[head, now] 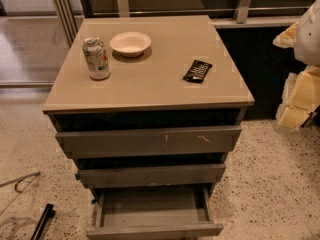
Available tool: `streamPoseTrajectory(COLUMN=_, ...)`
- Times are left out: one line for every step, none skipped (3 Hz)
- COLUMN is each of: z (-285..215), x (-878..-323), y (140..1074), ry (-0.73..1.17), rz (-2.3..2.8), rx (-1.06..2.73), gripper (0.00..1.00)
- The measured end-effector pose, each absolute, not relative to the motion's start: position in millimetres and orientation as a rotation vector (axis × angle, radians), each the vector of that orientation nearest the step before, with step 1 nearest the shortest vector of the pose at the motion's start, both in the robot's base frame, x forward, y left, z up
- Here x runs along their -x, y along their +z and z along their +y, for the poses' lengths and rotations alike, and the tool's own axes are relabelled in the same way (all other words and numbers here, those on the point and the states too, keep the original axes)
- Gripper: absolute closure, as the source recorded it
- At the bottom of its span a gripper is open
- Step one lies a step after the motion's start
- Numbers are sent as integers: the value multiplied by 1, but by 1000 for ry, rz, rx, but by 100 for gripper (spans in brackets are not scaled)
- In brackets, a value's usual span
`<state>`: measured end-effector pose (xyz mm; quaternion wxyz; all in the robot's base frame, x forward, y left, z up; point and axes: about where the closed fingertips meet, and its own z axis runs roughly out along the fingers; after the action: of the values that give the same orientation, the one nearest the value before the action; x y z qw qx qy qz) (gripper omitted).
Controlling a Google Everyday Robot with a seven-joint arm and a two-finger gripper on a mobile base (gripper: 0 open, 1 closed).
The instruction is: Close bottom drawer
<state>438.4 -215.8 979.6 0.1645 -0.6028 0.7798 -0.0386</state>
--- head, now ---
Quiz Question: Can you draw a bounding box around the grey bottom drawer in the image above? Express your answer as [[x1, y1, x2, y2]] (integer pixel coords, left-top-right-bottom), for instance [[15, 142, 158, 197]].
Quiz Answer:
[[87, 185, 223, 240]]

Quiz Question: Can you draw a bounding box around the grey drawer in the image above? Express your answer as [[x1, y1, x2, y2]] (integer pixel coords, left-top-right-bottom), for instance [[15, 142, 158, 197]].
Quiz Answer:
[[77, 164, 225, 188], [87, 185, 223, 240], [56, 126, 241, 159]]

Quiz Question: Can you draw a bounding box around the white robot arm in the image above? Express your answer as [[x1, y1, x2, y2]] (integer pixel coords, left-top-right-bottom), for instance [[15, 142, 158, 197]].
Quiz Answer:
[[273, 0, 320, 129]]

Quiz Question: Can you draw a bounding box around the grey drawer cabinet beige top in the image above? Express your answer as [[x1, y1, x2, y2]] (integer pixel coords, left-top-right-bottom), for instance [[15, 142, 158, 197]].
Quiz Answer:
[[42, 15, 256, 198]]

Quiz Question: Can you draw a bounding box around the grey top drawer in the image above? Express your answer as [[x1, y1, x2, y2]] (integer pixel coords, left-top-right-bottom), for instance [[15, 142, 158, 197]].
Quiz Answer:
[[56, 126, 241, 159]]

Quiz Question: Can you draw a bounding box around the grey middle drawer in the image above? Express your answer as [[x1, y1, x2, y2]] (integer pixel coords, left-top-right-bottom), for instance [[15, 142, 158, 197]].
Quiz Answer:
[[77, 164, 225, 188]]

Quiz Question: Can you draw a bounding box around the black candy bar wrapper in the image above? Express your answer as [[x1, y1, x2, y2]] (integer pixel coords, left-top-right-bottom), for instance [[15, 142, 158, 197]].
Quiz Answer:
[[183, 60, 212, 83]]

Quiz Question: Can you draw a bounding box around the wooden counter with metal brackets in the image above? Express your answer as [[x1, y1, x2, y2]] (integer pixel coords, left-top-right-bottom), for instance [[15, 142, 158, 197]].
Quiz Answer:
[[81, 0, 315, 28]]

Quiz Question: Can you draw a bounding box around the white bowl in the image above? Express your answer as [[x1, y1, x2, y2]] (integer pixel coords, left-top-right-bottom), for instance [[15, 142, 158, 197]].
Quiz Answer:
[[110, 32, 151, 58]]

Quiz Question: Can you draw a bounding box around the white green soda can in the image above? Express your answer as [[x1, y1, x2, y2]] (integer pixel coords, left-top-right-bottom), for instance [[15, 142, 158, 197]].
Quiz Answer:
[[82, 37, 111, 80]]

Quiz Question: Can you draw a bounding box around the black bar on floor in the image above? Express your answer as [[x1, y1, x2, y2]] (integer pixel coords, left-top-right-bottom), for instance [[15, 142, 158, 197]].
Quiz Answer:
[[30, 204, 55, 240]]

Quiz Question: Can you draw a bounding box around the grey metal rod on floor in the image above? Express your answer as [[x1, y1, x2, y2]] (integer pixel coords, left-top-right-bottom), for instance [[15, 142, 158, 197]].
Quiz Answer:
[[0, 172, 40, 188]]

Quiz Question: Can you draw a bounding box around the metal frame post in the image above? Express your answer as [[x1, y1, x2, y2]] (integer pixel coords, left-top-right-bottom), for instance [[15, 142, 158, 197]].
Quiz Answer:
[[52, 0, 78, 47]]

